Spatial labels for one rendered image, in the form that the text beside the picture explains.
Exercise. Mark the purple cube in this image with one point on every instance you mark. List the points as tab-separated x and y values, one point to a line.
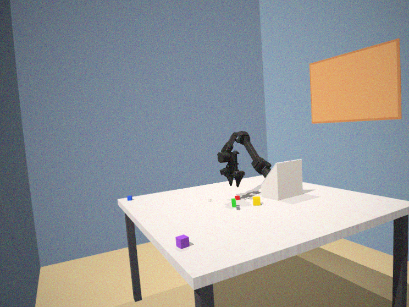
182	241

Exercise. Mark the yellow cube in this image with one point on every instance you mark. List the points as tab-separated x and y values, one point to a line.
257	201

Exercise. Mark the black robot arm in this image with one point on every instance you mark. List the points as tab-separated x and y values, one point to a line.
258	163

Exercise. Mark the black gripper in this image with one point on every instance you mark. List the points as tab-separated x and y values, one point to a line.
237	174

